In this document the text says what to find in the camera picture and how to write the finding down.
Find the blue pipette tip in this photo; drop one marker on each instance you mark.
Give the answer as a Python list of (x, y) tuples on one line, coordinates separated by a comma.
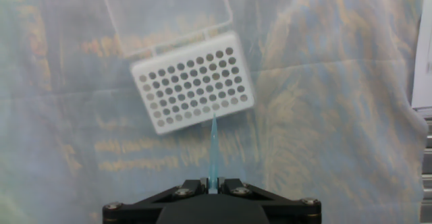
[(213, 163)]

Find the printed paper stack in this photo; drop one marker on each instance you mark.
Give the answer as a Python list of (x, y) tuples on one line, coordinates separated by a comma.
[(425, 65)]

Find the light blue cloth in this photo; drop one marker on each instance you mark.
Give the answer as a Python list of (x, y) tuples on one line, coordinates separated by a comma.
[(320, 116)]

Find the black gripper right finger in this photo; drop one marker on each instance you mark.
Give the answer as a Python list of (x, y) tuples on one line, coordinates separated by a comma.
[(297, 214)]

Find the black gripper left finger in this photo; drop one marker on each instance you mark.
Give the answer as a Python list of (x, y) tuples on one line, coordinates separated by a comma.
[(128, 214)]

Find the white pipette tip holder box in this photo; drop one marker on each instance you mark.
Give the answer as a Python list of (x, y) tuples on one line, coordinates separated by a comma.
[(184, 56)]

